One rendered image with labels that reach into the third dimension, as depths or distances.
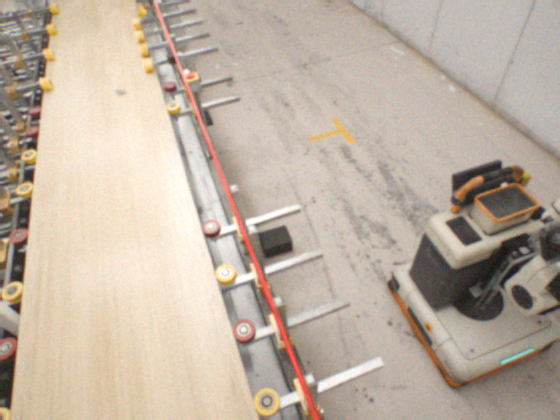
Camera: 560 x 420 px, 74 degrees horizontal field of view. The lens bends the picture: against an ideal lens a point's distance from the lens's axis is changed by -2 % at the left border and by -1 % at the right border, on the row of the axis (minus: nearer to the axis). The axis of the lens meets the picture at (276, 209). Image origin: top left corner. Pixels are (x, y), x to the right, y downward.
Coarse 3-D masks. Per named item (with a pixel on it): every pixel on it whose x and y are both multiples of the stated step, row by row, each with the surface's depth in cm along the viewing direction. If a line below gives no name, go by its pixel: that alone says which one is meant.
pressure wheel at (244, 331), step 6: (240, 324) 134; (246, 324) 134; (252, 324) 133; (234, 330) 132; (240, 330) 133; (246, 330) 132; (252, 330) 132; (234, 336) 131; (240, 336) 131; (246, 336) 131; (252, 336) 131; (240, 342) 132; (246, 342) 131
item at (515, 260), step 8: (512, 256) 158; (528, 256) 157; (512, 264) 156; (520, 264) 159; (496, 272) 170; (504, 272) 162; (512, 272) 163; (504, 280) 167; (496, 288) 172; (504, 288) 167; (544, 312) 149
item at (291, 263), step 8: (320, 248) 162; (296, 256) 161; (304, 256) 161; (312, 256) 160; (320, 256) 162; (280, 264) 159; (288, 264) 159; (296, 264) 159; (304, 264) 161; (272, 272) 157; (280, 272) 159; (240, 280) 155; (248, 280) 155; (232, 288) 155
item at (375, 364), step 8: (376, 360) 130; (352, 368) 129; (360, 368) 129; (368, 368) 129; (376, 368) 129; (336, 376) 128; (344, 376) 128; (352, 376) 127; (360, 376) 129; (320, 384) 126; (328, 384) 126; (336, 384) 126; (296, 392) 125; (320, 392) 126; (280, 400) 124; (288, 400) 124; (296, 400) 124; (280, 408) 123
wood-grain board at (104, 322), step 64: (64, 0) 360; (128, 0) 347; (64, 64) 274; (128, 64) 266; (64, 128) 221; (128, 128) 216; (64, 192) 185; (128, 192) 182; (64, 256) 160; (128, 256) 157; (192, 256) 155; (64, 320) 140; (128, 320) 138; (192, 320) 137; (64, 384) 125; (128, 384) 123; (192, 384) 122
